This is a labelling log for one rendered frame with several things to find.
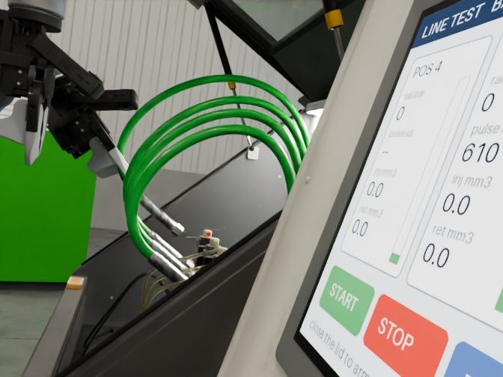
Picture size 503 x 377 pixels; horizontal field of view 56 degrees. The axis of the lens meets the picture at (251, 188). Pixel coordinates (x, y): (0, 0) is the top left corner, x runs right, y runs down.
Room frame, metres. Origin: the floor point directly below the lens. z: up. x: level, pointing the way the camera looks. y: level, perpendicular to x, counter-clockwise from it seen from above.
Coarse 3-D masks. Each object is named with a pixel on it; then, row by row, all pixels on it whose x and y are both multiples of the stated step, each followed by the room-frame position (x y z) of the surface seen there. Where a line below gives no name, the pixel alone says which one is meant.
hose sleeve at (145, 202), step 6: (144, 198) 0.85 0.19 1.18; (144, 204) 0.85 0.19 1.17; (150, 204) 0.85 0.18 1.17; (150, 210) 0.85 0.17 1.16; (156, 210) 0.85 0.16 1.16; (156, 216) 0.86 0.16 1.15; (162, 216) 0.86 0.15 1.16; (168, 216) 0.86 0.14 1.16; (162, 222) 0.86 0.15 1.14; (168, 222) 0.86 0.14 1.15; (174, 222) 0.87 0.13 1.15; (168, 228) 0.86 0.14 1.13
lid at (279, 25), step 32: (192, 0) 1.18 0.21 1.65; (224, 0) 1.15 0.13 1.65; (256, 0) 1.03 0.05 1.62; (288, 0) 0.94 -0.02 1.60; (320, 0) 0.86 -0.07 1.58; (352, 0) 0.76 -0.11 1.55; (256, 32) 1.19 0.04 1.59; (288, 32) 1.06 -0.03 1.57; (320, 32) 0.92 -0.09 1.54; (352, 32) 0.84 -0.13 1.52; (288, 64) 1.18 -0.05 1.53; (320, 64) 1.05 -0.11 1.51; (320, 96) 1.23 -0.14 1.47
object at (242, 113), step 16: (224, 112) 0.72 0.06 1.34; (240, 112) 0.72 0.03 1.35; (256, 112) 0.73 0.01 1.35; (176, 128) 0.70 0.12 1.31; (192, 128) 0.71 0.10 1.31; (272, 128) 0.74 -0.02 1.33; (160, 144) 0.69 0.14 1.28; (288, 144) 0.74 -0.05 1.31; (144, 160) 0.69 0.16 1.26; (128, 192) 0.69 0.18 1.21; (144, 240) 0.69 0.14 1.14; (192, 272) 0.72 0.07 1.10
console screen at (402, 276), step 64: (448, 0) 0.37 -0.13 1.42; (448, 64) 0.33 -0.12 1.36; (384, 128) 0.38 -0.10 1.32; (448, 128) 0.30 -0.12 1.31; (384, 192) 0.34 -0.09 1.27; (448, 192) 0.27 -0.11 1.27; (320, 256) 0.40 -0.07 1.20; (384, 256) 0.31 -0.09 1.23; (448, 256) 0.25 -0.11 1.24; (320, 320) 0.35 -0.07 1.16; (384, 320) 0.28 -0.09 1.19; (448, 320) 0.23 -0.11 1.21
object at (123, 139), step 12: (180, 84) 0.86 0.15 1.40; (192, 84) 0.86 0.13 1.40; (204, 84) 0.87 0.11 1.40; (252, 84) 0.89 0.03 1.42; (264, 84) 0.90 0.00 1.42; (156, 96) 0.85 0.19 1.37; (168, 96) 0.86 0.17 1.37; (276, 96) 0.90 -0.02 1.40; (144, 108) 0.85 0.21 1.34; (288, 108) 0.91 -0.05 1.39; (132, 120) 0.84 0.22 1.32; (300, 120) 0.91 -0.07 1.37; (120, 144) 0.84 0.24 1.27
